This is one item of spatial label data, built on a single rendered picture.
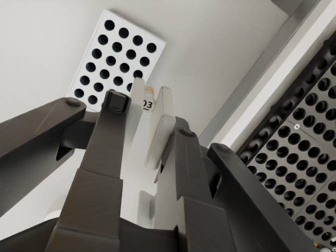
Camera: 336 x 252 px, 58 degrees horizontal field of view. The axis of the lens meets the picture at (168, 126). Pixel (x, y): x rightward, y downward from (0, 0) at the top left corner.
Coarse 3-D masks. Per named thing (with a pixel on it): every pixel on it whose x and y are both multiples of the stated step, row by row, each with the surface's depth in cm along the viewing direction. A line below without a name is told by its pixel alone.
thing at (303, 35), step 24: (312, 0) 30; (288, 24) 32; (312, 24) 28; (288, 48) 30; (312, 48) 35; (264, 72) 32; (288, 72) 30; (240, 96) 33; (264, 96) 30; (216, 120) 35; (240, 120) 31; (240, 144) 38
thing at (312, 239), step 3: (303, 231) 35; (306, 234) 36; (309, 234) 36; (312, 237) 36; (312, 240) 36; (315, 240) 36; (318, 240) 36; (318, 243) 37; (321, 243) 36; (324, 243) 36; (318, 246) 37; (321, 246) 36; (324, 246) 36; (327, 246) 36; (330, 249) 37
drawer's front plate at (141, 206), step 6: (138, 192) 41; (144, 192) 42; (138, 198) 40; (144, 198) 40; (150, 198) 41; (132, 204) 40; (138, 204) 38; (144, 204) 39; (132, 210) 39; (138, 210) 37; (144, 210) 38; (132, 216) 38; (138, 216) 36; (144, 216) 37; (138, 222) 35; (144, 222) 36; (150, 222) 37
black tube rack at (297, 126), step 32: (320, 64) 32; (288, 96) 33; (320, 96) 30; (256, 128) 35; (288, 128) 31; (320, 128) 34; (256, 160) 32; (288, 160) 35; (320, 160) 36; (288, 192) 37; (320, 192) 34; (320, 224) 35
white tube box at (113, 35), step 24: (96, 24) 36; (120, 24) 37; (96, 48) 41; (120, 48) 41; (144, 48) 38; (96, 72) 39; (120, 72) 39; (144, 72) 39; (72, 96) 39; (96, 96) 40
